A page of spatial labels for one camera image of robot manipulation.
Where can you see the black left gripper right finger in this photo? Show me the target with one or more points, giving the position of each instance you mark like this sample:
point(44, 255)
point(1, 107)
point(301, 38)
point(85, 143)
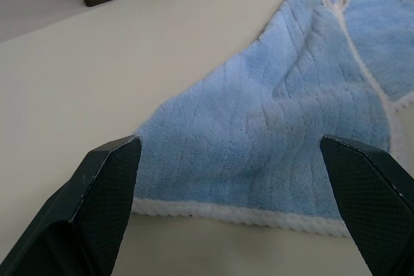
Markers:
point(372, 201)

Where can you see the light blue white-trimmed towel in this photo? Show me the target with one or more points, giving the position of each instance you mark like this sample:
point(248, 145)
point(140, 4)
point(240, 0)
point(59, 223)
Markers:
point(275, 133)

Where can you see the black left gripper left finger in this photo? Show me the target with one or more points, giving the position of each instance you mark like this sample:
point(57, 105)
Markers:
point(87, 211)

